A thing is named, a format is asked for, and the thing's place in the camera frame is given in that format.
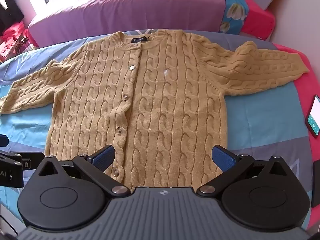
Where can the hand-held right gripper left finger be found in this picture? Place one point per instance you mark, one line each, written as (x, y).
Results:
(103, 157)

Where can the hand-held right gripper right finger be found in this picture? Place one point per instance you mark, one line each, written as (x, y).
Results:
(223, 156)

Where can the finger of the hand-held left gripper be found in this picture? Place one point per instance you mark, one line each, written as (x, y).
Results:
(3, 141)
(15, 156)

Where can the pile of red pink clothes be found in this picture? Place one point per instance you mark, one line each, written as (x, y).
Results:
(12, 37)

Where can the blue grey patterned bedsheet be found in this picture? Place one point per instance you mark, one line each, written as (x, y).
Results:
(250, 130)

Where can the black smartphone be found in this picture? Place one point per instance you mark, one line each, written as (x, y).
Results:
(314, 120)

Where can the blue floral sheet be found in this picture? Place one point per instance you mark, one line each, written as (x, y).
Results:
(235, 10)

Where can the purple bed cover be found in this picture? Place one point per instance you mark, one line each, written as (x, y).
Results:
(125, 5)

